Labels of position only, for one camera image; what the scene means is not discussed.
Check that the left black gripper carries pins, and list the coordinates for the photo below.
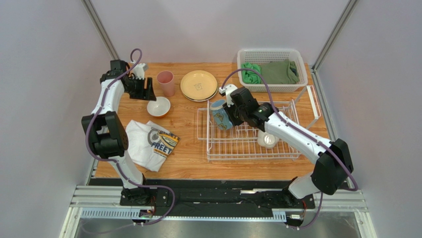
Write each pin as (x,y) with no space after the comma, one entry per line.
(147,94)

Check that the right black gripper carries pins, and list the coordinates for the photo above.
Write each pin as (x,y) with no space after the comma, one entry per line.
(235,112)

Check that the orange ceramic bowl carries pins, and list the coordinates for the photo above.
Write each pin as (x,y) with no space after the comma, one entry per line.
(159,108)

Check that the pink plastic cup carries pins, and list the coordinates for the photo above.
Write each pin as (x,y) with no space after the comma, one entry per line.
(166,82)

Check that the blue butterfly ceramic mug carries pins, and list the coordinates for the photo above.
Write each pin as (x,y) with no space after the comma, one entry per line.
(220,116)

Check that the white plate teal red rim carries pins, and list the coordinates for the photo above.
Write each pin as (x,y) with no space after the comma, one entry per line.
(199,92)

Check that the cream yellow plate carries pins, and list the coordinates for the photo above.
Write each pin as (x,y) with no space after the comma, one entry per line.
(198,76)

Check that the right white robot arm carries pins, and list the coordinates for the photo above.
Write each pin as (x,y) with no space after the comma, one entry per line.
(332,159)

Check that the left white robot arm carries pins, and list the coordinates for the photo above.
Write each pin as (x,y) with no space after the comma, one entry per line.
(105,136)

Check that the bright green towel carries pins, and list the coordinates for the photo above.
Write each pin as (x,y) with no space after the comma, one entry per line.
(250,77)

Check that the white ceramic jar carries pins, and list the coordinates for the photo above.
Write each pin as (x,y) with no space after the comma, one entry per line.
(267,140)

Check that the white printed t-shirt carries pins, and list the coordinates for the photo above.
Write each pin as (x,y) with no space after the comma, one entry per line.
(150,144)

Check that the white plastic laundry basket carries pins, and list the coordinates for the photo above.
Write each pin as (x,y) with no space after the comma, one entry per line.
(267,55)

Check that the olive green shirt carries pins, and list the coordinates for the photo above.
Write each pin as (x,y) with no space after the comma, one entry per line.
(280,72)

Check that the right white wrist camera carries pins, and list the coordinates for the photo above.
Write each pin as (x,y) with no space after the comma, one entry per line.
(226,91)

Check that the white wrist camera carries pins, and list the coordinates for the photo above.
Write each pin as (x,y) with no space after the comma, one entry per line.
(226,91)
(139,70)

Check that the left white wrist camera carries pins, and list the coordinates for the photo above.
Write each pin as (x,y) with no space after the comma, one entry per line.
(139,70)

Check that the white wire dish rack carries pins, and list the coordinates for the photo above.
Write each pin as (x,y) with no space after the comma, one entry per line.
(241,142)

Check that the left aluminium frame post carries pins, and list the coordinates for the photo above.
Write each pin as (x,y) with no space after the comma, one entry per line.
(96,20)

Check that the aluminium frame post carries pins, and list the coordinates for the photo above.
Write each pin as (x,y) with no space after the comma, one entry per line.
(340,24)
(96,20)

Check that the right aluminium frame post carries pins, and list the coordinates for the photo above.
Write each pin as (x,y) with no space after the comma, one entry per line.
(340,24)

